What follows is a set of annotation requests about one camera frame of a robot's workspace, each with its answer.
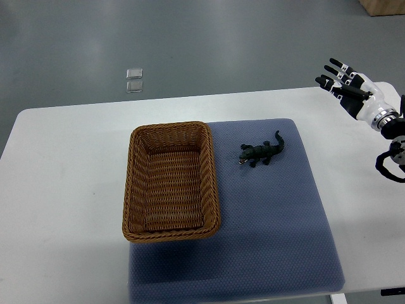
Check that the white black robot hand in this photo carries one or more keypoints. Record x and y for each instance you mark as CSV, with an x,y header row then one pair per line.
x,y
361,98

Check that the dark toy crocodile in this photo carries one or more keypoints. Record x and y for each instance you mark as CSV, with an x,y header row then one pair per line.
x,y
263,152

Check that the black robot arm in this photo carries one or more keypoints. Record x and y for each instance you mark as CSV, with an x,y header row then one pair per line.
x,y
394,130

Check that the brown wicker basket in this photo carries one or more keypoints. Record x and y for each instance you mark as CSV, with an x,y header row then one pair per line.
x,y
171,192

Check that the wooden box corner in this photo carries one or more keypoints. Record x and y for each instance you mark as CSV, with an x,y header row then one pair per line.
x,y
383,7

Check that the blue grey textured mat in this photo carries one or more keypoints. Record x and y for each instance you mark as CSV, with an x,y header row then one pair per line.
x,y
274,238

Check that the white table leg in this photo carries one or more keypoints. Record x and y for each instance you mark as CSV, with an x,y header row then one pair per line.
x,y
338,298

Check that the lower clear floor plate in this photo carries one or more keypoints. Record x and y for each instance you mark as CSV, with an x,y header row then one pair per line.
x,y
134,86

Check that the clear floor plate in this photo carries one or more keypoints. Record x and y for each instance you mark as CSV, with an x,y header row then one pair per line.
x,y
134,86
134,73

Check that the upper clear floor plate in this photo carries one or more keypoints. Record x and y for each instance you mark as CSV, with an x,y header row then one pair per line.
x,y
134,73

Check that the black table edge bracket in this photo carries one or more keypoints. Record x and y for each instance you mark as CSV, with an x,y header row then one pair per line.
x,y
392,291

